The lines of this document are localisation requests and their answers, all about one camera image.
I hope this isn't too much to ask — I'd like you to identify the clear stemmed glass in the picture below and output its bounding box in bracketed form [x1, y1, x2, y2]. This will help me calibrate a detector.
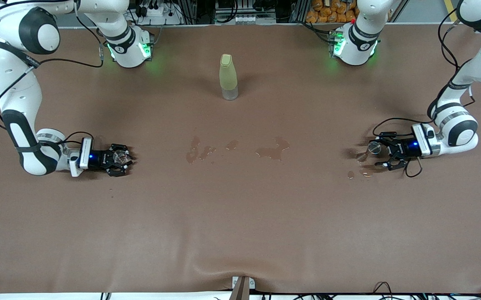
[356, 141, 384, 163]

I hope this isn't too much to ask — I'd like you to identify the long brown liquid puddle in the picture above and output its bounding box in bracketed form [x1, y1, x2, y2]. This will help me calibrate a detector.
[185, 136, 217, 165]

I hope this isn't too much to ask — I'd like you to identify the wide brown liquid puddle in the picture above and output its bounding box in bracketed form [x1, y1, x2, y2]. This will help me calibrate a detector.
[255, 136, 290, 162]

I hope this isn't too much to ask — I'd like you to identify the brown table mat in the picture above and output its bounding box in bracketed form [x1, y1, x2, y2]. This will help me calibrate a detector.
[0, 23, 481, 294]

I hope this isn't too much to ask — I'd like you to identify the yellow-green capped bottle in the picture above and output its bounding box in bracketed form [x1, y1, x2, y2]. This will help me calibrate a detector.
[219, 53, 239, 101]

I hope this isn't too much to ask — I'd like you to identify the pile of orange packets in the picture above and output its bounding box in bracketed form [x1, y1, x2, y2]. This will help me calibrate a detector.
[306, 0, 361, 24]

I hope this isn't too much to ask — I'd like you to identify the white power strip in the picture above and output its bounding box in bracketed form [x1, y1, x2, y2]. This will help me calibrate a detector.
[138, 3, 167, 18]

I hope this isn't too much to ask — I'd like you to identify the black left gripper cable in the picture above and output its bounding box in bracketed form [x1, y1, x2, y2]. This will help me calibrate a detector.
[371, 8, 480, 178]

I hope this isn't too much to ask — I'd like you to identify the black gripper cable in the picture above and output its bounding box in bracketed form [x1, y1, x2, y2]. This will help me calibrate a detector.
[371, 8, 480, 178]
[0, 0, 104, 147]

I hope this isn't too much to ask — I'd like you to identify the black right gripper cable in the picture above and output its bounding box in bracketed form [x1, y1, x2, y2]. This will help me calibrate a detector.
[0, 0, 104, 147]

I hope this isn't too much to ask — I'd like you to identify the metal table edge bracket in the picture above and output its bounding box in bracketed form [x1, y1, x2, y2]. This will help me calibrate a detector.
[232, 275, 256, 300]

